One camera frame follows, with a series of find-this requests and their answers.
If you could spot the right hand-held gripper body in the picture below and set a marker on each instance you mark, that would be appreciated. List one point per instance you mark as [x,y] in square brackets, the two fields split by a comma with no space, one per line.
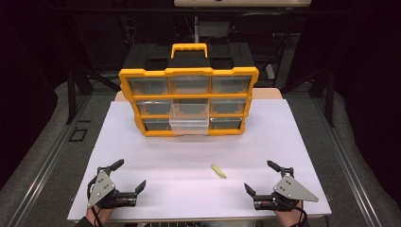
[291,189]

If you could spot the grid of clear drawers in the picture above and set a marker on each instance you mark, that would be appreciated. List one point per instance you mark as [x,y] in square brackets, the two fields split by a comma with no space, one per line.
[231,84]

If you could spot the clear plastic drawer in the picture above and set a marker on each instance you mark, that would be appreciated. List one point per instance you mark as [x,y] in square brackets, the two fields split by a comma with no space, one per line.
[189,121]

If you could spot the person's left hand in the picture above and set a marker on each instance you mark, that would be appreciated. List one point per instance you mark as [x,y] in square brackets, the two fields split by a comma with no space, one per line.
[100,215]

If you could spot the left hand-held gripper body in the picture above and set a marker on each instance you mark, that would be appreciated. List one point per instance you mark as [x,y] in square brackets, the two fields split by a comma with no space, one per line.
[102,187]

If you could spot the black square floor frame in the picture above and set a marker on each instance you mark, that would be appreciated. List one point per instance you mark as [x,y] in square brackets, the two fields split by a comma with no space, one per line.
[78,135]

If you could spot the white board mat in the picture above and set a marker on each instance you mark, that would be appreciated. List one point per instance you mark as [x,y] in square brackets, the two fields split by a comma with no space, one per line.
[176,157]

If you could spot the metal floor rail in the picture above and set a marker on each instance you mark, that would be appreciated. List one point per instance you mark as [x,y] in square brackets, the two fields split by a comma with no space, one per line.
[346,164]
[47,164]

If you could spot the yellow black drawer organizer cabinet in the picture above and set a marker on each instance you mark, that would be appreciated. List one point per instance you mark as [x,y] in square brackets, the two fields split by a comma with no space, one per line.
[189,72]

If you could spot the person's right hand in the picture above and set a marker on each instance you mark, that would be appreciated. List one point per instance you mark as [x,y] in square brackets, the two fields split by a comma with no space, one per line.
[291,217]

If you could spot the yellow-green plastic wall anchor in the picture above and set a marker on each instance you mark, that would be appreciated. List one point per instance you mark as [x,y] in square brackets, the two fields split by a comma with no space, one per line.
[218,171]

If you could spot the black metal stand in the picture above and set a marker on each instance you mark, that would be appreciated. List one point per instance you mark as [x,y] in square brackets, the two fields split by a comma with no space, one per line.
[329,97]
[71,94]

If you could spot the black chair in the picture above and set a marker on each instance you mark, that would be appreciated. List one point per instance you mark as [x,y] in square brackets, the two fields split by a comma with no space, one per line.
[268,38]

